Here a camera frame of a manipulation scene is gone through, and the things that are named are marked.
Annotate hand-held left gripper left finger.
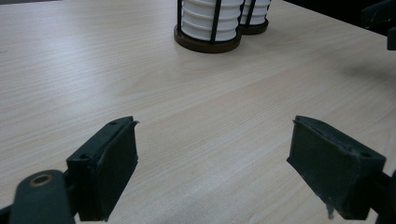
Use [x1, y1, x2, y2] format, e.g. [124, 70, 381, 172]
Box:
[65, 115, 139, 223]

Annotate short stack of paper cups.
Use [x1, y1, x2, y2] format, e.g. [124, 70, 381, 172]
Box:
[180, 0, 245, 43]

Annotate tall stack of paper cups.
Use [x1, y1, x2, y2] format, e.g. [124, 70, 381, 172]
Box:
[241, 0, 272, 26]

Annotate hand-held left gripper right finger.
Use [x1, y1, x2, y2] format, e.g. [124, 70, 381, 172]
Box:
[286, 115, 388, 221]

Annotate black wire cup holder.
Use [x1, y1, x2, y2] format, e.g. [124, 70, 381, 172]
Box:
[173, 0, 271, 54]

